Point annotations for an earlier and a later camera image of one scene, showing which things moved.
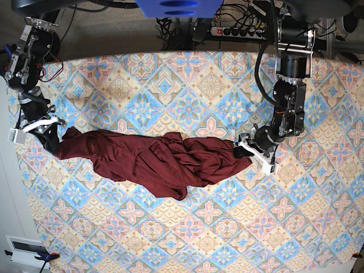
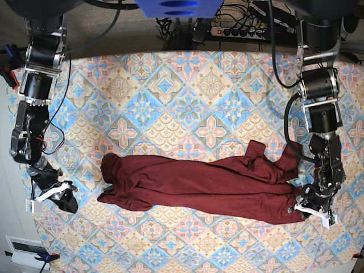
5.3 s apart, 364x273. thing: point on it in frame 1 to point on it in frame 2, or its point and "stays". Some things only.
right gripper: (260, 142) to (311, 200)
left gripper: (38, 113) to (45, 184)
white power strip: (251, 33) stays
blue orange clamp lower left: (46, 256) stays
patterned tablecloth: (306, 217) stays
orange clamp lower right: (356, 255) stays
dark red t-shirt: (165, 162) to (252, 182)
